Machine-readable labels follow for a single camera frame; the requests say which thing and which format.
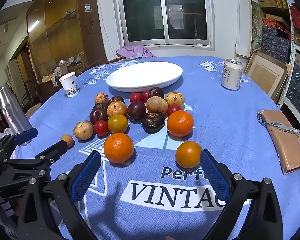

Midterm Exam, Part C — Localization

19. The yellow-orange tangerine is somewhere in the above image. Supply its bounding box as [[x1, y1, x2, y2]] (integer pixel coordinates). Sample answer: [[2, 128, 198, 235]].
[[108, 115, 128, 134]]

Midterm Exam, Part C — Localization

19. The yellow speckled pear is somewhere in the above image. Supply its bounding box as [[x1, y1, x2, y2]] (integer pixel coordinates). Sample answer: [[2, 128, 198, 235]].
[[166, 91, 185, 107]]

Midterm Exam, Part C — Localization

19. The white board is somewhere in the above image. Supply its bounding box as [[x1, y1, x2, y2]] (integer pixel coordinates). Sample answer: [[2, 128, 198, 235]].
[[236, 0, 253, 58]]

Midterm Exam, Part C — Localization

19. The sliding glass window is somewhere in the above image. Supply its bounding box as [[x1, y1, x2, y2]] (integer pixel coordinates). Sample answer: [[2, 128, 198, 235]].
[[112, 0, 215, 48]]

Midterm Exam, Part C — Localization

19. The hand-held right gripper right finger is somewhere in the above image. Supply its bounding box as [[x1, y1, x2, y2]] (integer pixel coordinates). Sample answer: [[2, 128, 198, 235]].
[[201, 149, 283, 240]]

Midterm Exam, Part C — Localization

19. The white floral paper cup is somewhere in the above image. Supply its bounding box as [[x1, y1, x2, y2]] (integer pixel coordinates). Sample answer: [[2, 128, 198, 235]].
[[59, 72, 79, 98]]

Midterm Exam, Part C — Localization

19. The wooden glass cabinet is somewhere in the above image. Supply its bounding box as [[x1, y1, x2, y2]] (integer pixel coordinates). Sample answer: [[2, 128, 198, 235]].
[[26, 0, 108, 80]]

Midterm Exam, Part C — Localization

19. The grey frayed cord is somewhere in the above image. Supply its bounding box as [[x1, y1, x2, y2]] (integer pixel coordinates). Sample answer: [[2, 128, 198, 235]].
[[257, 112, 300, 137]]

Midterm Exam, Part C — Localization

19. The white oval plate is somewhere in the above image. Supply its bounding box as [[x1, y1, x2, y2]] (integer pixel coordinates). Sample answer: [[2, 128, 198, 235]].
[[106, 62, 183, 93]]

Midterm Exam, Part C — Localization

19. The blue printed tablecloth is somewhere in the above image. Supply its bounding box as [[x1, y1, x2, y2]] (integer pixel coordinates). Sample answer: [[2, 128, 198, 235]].
[[12, 55, 300, 240]]

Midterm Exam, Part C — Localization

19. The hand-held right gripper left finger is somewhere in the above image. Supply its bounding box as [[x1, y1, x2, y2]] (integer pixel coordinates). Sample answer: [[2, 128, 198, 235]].
[[16, 151, 102, 240]]

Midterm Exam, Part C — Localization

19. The speckled tan round fruit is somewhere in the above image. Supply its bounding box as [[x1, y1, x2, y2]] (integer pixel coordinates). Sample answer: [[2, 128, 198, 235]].
[[73, 121, 94, 141]]

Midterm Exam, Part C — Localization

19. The silver metal bottle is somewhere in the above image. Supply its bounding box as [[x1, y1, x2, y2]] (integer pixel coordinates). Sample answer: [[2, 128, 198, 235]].
[[0, 82, 33, 146]]

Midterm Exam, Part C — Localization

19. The purple garment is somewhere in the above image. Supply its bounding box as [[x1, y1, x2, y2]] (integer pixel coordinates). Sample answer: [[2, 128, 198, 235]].
[[116, 45, 157, 60]]

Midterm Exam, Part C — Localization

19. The wooden chair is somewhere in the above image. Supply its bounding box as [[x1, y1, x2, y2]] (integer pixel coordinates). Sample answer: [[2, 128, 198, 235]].
[[107, 56, 130, 63]]

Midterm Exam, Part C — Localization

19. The green patterned panel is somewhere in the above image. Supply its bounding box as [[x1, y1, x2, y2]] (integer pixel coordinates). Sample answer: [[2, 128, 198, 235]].
[[251, 0, 263, 50]]

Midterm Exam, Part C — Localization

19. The pale beverage can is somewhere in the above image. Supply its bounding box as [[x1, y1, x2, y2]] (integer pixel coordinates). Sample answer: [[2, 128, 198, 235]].
[[220, 59, 242, 91]]

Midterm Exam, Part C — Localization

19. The smooth tan round fruit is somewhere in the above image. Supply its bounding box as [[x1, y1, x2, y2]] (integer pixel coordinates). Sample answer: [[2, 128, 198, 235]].
[[146, 96, 168, 113]]

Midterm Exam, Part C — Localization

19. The dark purple plum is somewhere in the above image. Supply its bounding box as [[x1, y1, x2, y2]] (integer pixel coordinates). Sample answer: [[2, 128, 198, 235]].
[[127, 101, 147, 120], [89, 109, 108, 125]]

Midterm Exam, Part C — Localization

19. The wooden picture frame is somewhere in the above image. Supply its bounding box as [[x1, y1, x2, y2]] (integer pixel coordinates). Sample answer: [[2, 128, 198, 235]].
[[245, 50, 293, 103]]

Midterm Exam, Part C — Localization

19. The white metal shelf rack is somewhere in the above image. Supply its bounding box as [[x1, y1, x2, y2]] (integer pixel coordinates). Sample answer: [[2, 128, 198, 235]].
[[277, 0, 300, 128]]

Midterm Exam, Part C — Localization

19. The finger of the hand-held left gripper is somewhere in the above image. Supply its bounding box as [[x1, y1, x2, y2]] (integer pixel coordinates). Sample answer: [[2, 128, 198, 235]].
[[0, 127, 38, 157], [5, 140, 68, 174]]

